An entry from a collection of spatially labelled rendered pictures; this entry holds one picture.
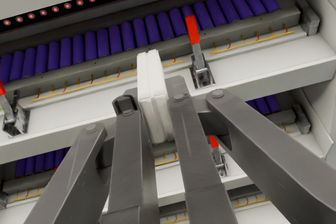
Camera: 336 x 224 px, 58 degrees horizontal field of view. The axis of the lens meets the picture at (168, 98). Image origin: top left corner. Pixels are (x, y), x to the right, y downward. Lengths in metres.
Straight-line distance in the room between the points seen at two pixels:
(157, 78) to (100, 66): 0.29
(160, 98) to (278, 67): 0.30
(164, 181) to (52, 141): 0.22
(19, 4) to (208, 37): 0.24
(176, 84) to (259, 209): 0.59
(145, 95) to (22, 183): 0.52
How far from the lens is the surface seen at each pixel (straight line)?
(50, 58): 0.51
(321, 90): 0.53
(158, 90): 0.16
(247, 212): 0.74
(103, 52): 0.47
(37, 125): 0.46
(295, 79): 0.45
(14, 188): 0.66
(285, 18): 0.47
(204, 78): 0.42
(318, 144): 0.60
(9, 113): 0.46
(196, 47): 0.40
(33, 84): 0.48
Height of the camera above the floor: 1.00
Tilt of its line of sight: 37 degrees down
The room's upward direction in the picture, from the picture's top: 16 degrees counter-clockwise
